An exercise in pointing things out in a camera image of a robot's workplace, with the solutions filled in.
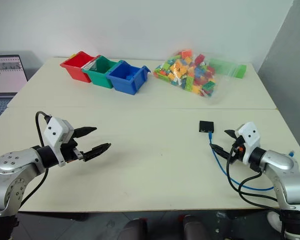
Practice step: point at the small black box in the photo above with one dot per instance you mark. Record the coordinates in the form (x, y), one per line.
(205, 126)

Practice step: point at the clear bag of toy bricks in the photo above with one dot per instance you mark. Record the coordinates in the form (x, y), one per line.
(187, 72)

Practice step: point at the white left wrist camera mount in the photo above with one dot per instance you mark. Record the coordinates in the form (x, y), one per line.
(55, 130)

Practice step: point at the grey laptop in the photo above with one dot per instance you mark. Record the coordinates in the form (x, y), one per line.
(3, 75)

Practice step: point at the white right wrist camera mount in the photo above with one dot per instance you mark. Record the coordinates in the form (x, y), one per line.
(251, 140)

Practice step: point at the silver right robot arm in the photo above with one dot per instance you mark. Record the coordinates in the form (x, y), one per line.
(282, 162)

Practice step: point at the clear plastic sheet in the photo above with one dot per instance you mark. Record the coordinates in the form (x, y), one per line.
(90, 65)

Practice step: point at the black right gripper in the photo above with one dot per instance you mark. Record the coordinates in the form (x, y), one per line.
(238, 152)

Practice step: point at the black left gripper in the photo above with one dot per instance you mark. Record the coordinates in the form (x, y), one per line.
(70, 151)

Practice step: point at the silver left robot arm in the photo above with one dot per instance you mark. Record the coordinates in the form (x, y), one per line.
(15, 160)

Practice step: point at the blue plastic bin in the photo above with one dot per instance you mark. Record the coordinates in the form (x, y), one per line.
(125, 83)

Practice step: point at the red plastic bin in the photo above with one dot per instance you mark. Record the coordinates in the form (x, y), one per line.
(76, 67)

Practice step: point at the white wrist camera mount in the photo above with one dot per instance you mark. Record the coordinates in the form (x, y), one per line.
(55, 130)
(251, 140)

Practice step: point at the green plastic bin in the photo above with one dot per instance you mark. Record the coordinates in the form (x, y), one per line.
(97, 75)

